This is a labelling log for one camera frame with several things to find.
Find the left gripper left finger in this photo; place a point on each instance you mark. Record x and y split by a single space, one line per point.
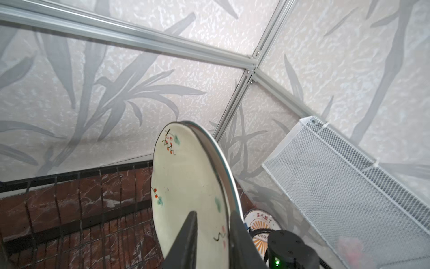
183 253

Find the white wire mesh basket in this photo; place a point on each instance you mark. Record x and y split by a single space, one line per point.
364 214

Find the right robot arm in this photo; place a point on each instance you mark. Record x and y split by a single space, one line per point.
287 250

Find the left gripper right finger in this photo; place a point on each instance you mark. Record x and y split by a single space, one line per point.
243 254

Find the black wire dish rack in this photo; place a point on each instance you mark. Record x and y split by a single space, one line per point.
89 219

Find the sunburst plate teal rim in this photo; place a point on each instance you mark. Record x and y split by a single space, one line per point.
220 165

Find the cream plate with plum blossoms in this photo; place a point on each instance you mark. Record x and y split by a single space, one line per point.
184 180

